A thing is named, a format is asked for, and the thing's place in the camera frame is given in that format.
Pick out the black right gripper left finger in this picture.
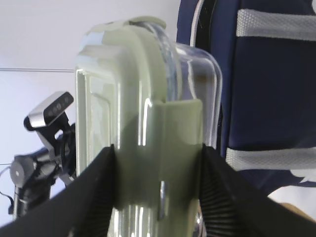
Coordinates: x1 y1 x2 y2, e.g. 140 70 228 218
0 146 115 237

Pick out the glass container green lid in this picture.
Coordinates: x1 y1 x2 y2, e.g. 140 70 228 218
75 16 222 237

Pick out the navy blue lunch bag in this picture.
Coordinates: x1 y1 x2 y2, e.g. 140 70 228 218
176 0 316 194

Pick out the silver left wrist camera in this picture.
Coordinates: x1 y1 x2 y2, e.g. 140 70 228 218
27 91 74 129

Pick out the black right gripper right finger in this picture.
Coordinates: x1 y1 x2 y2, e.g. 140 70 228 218
199 146 316 237

